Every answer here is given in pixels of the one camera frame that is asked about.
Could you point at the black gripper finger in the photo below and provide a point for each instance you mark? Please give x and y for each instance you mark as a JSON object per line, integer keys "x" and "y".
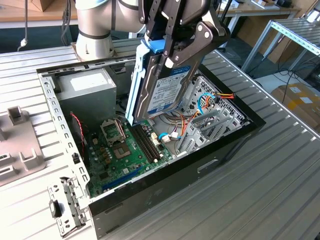
{"x": 210, "y": 35}
{"x": 152, "y": 17}

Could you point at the hard disk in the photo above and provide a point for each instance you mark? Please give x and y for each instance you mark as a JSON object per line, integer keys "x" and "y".
{"x": 165, "y": 90}

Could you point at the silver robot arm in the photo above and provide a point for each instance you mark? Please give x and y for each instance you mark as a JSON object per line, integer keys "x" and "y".
{"x": 95, "y": 25}

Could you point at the metal disk bay cage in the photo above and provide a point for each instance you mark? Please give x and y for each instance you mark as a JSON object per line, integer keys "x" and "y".
{"x": 196, "y": 143}

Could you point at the long wooden desk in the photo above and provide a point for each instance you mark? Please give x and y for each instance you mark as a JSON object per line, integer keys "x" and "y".
{"x": 250, "y": 10}

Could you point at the grey power supply unit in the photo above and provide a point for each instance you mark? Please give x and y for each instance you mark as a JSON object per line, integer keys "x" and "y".
{"x": 87, "y": 100}

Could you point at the large cardboard box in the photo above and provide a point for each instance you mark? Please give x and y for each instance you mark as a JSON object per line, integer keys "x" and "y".
{"x": 297, "y": 100}

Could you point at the small cardboard box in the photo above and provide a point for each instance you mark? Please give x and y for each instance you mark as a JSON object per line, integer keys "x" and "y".
{"x": 42, "y": 4}

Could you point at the thin locking lever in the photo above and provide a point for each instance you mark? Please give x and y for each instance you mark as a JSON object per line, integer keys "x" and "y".
{"x": 122, "y": 131}

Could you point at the black RAM slot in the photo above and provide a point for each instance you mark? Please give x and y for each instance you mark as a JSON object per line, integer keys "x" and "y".
{"x": 140, "y": 145}
{"x": 149, "y": 145}
{"x": 153, "y": 145}
{"x": 144, "y": 145}

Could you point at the CPU socket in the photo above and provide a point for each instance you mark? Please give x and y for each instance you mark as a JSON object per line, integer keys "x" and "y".
{"x": 121, "y": 151}

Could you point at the black open PC case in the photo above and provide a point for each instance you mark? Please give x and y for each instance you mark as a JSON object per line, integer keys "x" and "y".
{"x": 175, "y": 187}

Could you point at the green motherboard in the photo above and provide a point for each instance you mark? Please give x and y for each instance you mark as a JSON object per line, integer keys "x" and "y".
{"x": 117, "y": 170}

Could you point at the blue expansion slot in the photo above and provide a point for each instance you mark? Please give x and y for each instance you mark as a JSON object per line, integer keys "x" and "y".
{"x": 122, "y": 178}

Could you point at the grey parts rack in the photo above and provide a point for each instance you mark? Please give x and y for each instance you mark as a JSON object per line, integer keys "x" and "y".
{"x": 22, "y": 140}

